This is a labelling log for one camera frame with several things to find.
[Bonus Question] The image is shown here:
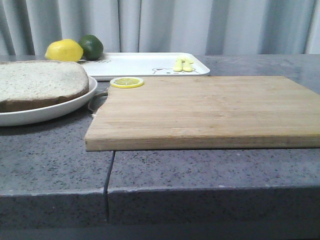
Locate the white round plate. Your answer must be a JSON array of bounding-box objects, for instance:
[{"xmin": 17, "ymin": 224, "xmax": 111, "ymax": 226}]
[{"xmin": 0, "ymin": 76, "xmax": 98, "ymax": 127}]

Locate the white rectangular tray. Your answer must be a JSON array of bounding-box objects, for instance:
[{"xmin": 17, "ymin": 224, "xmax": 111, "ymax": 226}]
[{"xmin": 79, "ymin": 52, "xmax": 210, "ymax": 81}]

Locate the front yellow lemon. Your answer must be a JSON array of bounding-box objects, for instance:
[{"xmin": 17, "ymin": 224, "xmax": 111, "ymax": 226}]
[{"xmin": 44, "ymin": 39, "xmax": 84, "ymax": 62}]

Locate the grey curtain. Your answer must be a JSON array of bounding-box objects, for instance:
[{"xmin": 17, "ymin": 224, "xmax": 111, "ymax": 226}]
[{"xmin": 0, "ymin": 0, "xmax": 320, "ymax": 56}]

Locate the metal cutting board handle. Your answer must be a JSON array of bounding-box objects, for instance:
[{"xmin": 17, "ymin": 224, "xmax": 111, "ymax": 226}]
[{"xmin": 87, "ymin": 90, "xmax": 108, "ymax": 118}]

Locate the lemon slice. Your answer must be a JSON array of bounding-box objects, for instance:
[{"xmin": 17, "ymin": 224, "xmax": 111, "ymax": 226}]
[{"xmin": 110, "ymin": 76, "xmax": 145, "ymax": 89}]

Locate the green lime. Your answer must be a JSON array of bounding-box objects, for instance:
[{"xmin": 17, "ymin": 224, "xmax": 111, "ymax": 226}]
[{"xmin": 78, "ymin": 34, "xmax": 104, "ymax": 61}]

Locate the wooden cutting board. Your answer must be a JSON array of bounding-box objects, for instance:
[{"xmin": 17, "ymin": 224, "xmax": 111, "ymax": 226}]
[{"xmin": 84, "ymin": 76, "xmax": 320, "ymax": 151}]

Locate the bread slice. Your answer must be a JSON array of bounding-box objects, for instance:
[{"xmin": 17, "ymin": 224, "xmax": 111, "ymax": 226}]
[{"xmin": 0, "ymin": 60, "xmax": 89, "ymax": 113}]

